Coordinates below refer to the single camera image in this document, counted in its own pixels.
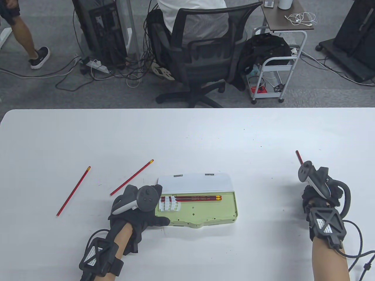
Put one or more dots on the person's left hand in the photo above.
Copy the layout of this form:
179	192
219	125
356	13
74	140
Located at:
140	222

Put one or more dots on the person's right hand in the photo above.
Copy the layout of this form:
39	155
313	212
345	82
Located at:
310	199

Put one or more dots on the red pencil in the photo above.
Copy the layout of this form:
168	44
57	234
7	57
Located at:
131	177
298	156
199	197
73	191

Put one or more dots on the green panda pencil case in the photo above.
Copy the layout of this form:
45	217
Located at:
205	210

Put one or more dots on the person's left forearm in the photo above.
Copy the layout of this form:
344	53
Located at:
121	240

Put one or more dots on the person's right forearm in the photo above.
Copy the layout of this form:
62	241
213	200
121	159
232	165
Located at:
328	263

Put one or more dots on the black white hand controller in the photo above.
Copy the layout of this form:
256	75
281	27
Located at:
146	199
304	171

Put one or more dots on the small red container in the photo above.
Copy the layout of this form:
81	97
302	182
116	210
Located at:
261	89

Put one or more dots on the white rolling cart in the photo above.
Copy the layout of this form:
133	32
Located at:
278	68

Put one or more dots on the white power adapter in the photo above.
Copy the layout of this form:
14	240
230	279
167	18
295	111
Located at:
294	51

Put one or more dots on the black bag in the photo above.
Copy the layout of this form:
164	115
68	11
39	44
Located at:
269	46

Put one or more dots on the white power strip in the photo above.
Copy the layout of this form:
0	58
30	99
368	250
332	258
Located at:
99	66

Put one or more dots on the black mesh office chair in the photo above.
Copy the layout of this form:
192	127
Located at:
205	61

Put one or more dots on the black wheeled stand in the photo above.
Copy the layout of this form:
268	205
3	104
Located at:
354	29

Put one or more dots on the brown wooden side table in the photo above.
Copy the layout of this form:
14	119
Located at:
281	22

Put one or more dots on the black computer tower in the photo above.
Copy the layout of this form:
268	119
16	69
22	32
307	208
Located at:
102	32

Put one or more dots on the white cup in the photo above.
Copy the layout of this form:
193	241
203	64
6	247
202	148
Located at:
284	4

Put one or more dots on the small grey device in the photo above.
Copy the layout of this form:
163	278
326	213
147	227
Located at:
269	3

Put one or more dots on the grey metal desk leg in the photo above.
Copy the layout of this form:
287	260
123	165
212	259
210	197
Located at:
130	17

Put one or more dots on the white table foot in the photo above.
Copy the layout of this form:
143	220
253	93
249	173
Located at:
3	38

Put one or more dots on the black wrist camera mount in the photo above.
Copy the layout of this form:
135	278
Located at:
326	225
99	257

